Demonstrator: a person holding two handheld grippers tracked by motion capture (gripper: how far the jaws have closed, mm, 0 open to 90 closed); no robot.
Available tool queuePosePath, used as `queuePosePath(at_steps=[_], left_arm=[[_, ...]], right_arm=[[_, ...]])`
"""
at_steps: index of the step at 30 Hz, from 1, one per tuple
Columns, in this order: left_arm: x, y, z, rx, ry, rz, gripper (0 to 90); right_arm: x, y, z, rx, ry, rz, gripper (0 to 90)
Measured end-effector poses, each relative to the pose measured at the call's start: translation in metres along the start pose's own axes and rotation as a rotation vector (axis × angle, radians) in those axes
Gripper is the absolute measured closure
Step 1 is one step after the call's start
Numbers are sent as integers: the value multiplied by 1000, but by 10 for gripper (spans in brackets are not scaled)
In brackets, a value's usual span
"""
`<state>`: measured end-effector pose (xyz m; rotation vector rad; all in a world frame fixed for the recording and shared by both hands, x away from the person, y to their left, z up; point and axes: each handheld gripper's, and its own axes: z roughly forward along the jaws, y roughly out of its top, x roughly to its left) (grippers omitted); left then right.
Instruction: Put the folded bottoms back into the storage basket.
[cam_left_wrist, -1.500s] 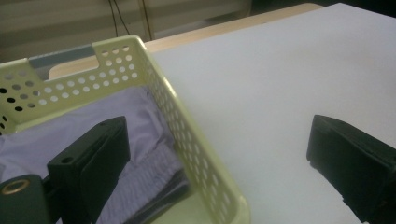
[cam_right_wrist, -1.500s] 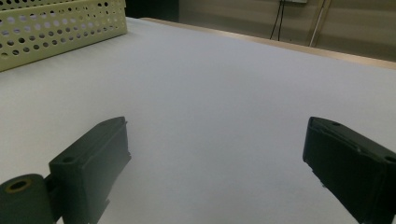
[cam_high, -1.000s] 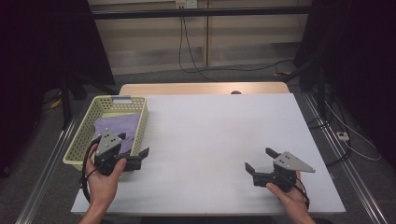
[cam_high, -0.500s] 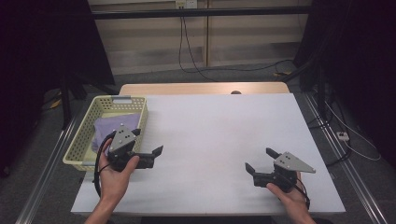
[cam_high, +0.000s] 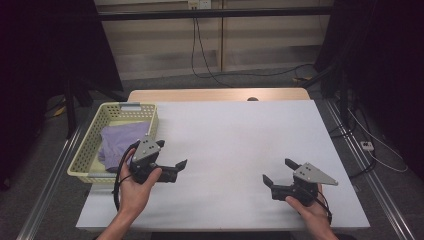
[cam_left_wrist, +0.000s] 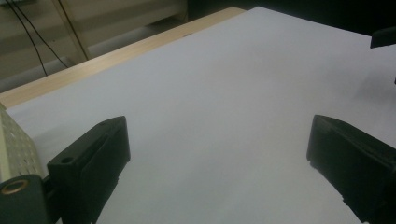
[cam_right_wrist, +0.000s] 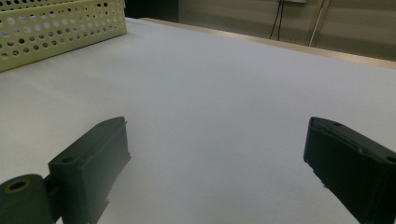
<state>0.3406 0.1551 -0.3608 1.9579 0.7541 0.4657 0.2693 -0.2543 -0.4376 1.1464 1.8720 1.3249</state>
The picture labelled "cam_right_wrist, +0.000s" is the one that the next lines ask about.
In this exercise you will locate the pale green perforated basket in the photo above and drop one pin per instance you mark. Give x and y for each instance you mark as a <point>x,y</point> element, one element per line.
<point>53,34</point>

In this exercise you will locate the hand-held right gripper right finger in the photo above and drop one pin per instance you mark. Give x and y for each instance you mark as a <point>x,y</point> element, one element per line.
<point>351,165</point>

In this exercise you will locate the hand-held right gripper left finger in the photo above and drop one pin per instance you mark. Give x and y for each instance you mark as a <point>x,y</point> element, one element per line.
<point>90,165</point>

